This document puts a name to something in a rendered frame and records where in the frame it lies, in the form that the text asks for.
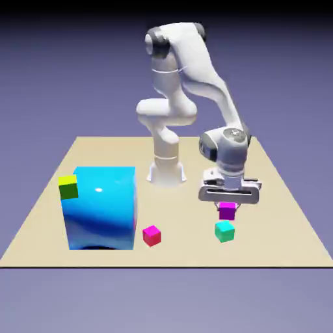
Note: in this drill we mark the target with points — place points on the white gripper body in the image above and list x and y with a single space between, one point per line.
208 194

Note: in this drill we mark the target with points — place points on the small purple cube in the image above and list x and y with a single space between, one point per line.
226 212

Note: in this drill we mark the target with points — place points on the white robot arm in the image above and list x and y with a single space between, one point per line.
192 65

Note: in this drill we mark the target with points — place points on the small teal cube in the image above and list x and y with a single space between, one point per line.
224 231

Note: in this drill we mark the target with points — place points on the small pink cube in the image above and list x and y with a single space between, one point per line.
151 236

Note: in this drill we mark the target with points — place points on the small yellow cube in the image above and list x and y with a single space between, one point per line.
68 187

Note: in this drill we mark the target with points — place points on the large blue box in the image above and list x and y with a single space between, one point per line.
101 208

